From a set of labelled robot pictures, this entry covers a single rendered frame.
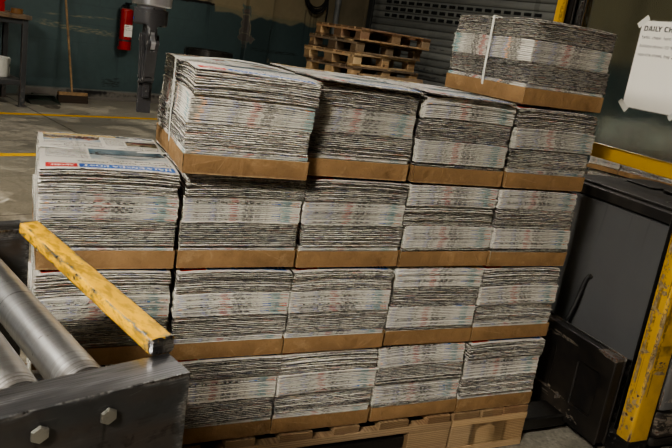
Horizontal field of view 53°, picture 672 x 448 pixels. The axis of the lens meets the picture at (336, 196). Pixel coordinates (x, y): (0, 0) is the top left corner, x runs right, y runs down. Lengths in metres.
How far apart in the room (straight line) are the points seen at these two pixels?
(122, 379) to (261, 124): 0.87
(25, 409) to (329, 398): 1.28
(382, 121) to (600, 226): 1.16
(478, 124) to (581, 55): 0.37
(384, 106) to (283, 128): 0.28
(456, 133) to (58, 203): 0.97
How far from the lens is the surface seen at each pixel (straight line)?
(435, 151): 1.75
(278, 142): 1.52
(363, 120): 1.65
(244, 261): 1.62
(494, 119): 1.84
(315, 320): 1.76
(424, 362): 1.99
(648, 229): 2.46
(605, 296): 2.59
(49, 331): 0.84
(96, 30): 8.58
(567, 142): 2.02
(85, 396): 0.71
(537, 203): 2.01
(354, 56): 7.83
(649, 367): 2.30
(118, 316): 0.84
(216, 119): 1.47
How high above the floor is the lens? 1.17
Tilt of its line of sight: 13 degrees down
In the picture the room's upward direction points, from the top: 9 degrees clockwise
